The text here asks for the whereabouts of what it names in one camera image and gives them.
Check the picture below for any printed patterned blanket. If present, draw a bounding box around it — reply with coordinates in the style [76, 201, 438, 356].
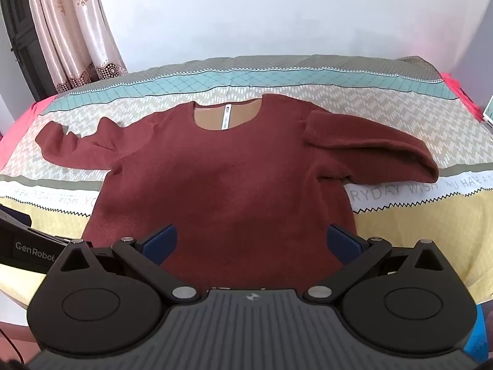
[0, 54, 493, 319]

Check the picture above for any red cloth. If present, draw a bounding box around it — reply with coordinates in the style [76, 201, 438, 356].
[440, 70, 484, 122]

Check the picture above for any pink bed sheet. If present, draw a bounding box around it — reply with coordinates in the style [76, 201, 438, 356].
[0, 94, 56, 164]

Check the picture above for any maroon sweater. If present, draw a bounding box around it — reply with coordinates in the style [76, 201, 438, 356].
[35, 99, 440, 290]

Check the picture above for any dark wooden door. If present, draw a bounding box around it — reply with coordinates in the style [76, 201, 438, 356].
[0, 0, 58, 101]

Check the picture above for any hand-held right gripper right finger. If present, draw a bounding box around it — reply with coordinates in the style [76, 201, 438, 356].
[303, 223, 444, 303]

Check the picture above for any blue cloth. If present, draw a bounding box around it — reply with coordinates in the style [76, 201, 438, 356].
[462, 302, 487, 357]

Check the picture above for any white box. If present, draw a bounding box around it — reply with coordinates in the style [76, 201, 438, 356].
[477, 94, 493, 129]

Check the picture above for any pink embroidered curtain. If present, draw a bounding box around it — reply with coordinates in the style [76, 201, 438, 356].
[25, 0, 128, 94]

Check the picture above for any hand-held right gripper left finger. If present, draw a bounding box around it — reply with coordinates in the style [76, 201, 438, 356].
[51, 224, 202, 303]

